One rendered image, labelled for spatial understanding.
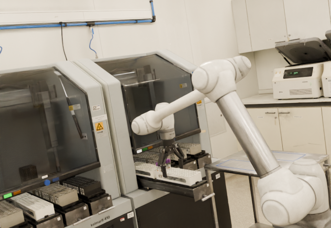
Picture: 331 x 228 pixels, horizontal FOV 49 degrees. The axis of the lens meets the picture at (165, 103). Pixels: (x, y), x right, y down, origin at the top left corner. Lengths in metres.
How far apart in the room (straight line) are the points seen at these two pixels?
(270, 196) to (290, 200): 0.07
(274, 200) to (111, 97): 1.18
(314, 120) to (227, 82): 2.68
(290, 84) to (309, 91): 0.22
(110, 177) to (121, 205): 0.18
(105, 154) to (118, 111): 0.27
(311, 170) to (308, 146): 2.62
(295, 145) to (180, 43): 1.74
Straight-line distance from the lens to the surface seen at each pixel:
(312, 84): 4.13
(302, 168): 1.69
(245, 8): 4.86
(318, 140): 4.23
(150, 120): 1.95
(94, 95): 2.18
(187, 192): 2.06
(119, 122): 2.27
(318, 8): 4.37
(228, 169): 2.23
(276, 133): 4.47
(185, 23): 4.29
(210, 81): 1.55
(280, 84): 4.32
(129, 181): 2.35
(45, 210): 2.05
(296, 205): 1.53
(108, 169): 2.25
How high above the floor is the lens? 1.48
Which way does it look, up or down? 6 degrees down
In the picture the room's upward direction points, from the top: 9 degrees counter-clockwise
